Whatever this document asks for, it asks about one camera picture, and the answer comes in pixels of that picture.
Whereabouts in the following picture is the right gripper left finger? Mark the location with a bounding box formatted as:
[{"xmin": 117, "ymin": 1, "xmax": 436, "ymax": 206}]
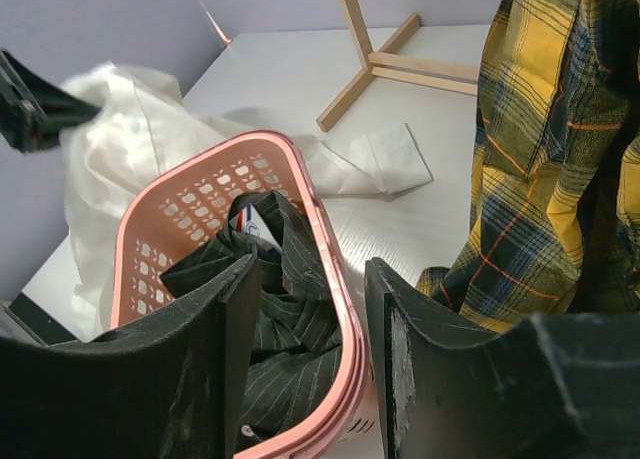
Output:
[{"xmin": 1, "ymin": 255, "xmax": 261, "ymax": 458}]

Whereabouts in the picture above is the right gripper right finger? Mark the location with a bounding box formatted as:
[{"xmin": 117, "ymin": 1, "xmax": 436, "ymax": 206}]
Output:
[{"xmin": 365, "ymin": 258, "xmax": 639, "ymax": 459}]

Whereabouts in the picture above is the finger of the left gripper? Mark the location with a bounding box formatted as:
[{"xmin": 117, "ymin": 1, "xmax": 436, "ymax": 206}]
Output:
[{"xmin": 1, "ymin": 50, "xmax": 100, "ymax": 153}]

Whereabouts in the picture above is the white shirt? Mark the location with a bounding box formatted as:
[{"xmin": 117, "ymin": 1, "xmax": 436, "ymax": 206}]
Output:
[{"xmin": 59, "ymin": 63, "xmax": 433, "ymax": 340}]

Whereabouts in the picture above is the dark pinstriped shirt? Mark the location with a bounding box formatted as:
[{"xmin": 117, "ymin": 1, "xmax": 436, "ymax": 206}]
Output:
[{"xmin": 161, "ymin": 191, "xmax": 342, "ymax": 449}]

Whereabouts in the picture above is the yellow plaid shirt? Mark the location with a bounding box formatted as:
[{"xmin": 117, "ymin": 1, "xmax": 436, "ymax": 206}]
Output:
[{"xmin": 417, "ymin": 0, "xmax": 639, "ymax": 332}]

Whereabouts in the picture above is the white shirt price tag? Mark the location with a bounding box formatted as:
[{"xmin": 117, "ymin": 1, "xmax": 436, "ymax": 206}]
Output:
[{"xmin": 229, "ymin": 204, "xmax": 282, "ymax": 254}]

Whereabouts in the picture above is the pink plastic basket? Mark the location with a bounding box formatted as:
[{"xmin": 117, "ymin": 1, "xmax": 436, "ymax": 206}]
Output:
[{"xmin": 111, "ymin": 131, "xmax": 378, "ymax": 458}]

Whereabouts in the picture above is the wooden clothes rack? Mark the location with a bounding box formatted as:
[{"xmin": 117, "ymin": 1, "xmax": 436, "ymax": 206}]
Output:
[{"xmin": 316, "ymin": 0, "xmax": 479, "ymax": 132}]

